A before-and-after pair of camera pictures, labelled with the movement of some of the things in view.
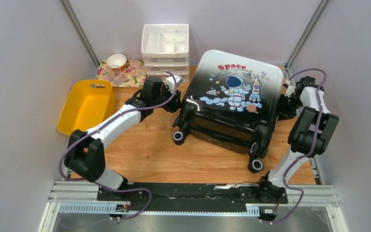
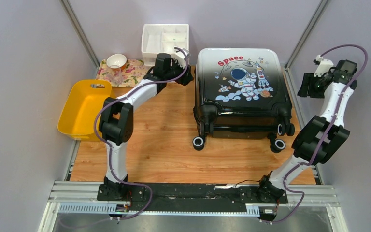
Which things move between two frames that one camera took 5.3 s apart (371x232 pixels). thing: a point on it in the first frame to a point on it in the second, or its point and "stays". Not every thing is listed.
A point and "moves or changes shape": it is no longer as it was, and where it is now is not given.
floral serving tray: [134, 72] stays
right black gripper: [284, 113] to [306, 89]
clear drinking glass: [116, 75] stays
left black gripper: [176, 103] to [187, 77]
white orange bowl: [117, 61] stays
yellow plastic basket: [89, 102] stays
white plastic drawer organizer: [165, 48] stays
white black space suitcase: [233, 99] moves or changes shape
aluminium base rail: [79, 197] stays
